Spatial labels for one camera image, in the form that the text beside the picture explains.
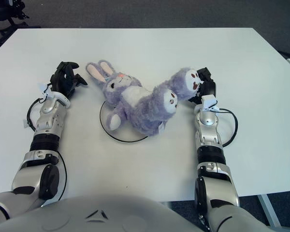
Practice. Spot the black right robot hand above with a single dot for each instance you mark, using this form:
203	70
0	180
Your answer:
209	88

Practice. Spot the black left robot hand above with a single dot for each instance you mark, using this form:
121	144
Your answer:
61	83

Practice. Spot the purple plush bunny doll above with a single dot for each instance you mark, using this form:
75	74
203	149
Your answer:
145	108

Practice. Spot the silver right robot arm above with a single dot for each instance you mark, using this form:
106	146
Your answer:
207	135

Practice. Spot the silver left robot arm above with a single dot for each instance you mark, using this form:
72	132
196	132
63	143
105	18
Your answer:
48	120

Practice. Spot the white plate with black rim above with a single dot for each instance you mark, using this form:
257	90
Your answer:
125	137

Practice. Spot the grey robot torso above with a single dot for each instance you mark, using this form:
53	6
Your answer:
99	207

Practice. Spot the grey metal table leg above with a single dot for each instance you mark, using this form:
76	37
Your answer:
268	207

